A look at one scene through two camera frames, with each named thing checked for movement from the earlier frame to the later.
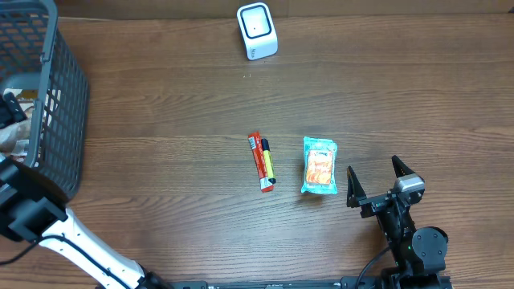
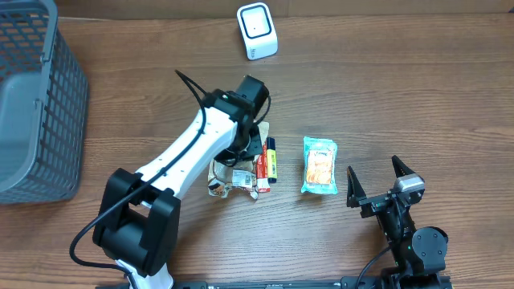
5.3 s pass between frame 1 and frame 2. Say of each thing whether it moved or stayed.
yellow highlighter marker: moved
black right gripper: stayed
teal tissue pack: stayed
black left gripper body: moved
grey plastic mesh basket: stayed
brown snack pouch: moved
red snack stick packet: moved
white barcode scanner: stayed
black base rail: stayed
